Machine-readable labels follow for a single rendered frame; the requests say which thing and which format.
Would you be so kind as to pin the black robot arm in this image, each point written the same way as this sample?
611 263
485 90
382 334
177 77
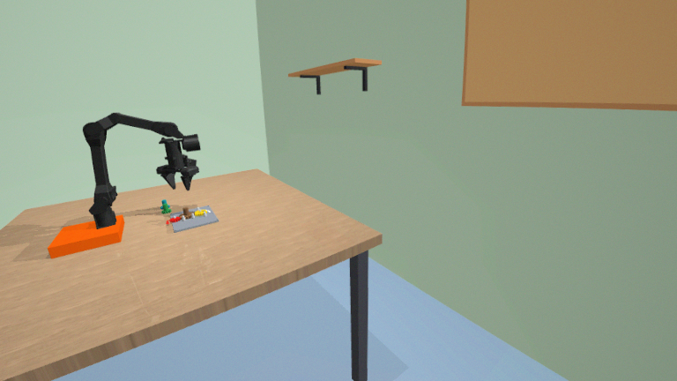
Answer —
96 134

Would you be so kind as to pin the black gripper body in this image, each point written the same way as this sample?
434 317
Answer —
176 164

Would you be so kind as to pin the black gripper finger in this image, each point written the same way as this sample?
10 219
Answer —
187 181
170 178

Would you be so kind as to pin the brown gear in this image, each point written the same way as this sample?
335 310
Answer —
186 213

